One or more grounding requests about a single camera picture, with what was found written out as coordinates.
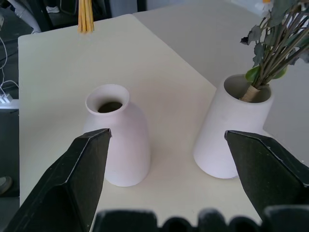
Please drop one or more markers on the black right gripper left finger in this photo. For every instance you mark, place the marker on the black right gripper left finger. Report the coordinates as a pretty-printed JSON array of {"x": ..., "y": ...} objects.
[{"x": 70, "y": 183}]

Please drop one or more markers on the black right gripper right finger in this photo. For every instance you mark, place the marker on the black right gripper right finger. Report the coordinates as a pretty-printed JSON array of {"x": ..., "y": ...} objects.
[{"x": 268, "y": 174}]

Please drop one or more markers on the green-leaved flower bouquet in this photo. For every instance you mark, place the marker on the green-leaved flower bouquet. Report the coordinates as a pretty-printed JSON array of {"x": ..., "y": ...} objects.
[{"x": 275, "y": 46}]

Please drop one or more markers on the white cylindrical vase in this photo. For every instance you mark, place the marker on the white cylindrical vase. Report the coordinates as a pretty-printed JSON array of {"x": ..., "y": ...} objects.
[{"x": 222, "y": 135}]

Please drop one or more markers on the grey shoe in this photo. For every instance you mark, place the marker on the grey shoe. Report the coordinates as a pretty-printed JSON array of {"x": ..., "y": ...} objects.
[{"x": 4, "y": 184}]

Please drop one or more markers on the white flared-neck vase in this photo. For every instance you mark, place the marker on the white flared-neck vase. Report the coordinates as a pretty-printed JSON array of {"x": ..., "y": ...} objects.
[{"x": 128, "y": 142}]

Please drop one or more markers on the white power strip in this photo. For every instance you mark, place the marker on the white power strip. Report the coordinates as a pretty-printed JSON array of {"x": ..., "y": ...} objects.
[{"x": 5, "y": 99}]

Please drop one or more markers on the black chair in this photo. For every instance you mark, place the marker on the black chair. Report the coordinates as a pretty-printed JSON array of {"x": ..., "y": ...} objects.
[{"x": 72, "y": 9}]

